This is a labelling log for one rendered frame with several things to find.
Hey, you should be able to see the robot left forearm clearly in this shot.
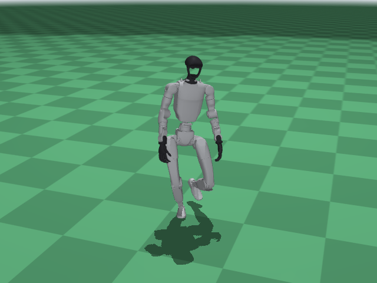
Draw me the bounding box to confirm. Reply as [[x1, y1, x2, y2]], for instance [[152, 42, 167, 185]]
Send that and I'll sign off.
[[210, 111, 222, 141]]

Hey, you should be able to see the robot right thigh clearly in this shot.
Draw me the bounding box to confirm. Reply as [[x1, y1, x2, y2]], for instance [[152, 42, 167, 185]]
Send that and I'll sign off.
[[166, 135, 183, 188]]

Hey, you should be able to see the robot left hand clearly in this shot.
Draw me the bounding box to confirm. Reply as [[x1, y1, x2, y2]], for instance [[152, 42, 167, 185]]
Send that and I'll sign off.
[[215, 135, 223, 162]]

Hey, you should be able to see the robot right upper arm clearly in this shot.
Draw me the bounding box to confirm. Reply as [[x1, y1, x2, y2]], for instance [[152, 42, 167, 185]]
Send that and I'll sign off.
[[160, 83, 179, 119]]

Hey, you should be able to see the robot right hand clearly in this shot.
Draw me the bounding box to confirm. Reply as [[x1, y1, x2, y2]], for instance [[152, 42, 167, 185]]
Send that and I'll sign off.
[[158, 136, 171, 163]]

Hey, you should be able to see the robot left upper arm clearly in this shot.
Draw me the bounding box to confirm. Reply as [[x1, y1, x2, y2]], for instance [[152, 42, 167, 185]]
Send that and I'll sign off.
[[204, 84, 217, 119]]

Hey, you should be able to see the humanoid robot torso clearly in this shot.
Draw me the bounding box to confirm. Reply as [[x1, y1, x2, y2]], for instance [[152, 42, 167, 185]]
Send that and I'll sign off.
[[173, 78, 206, 146]]

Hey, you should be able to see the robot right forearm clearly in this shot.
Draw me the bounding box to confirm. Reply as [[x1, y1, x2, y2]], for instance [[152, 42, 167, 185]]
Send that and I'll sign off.
[[158, 108, 168, 142]]

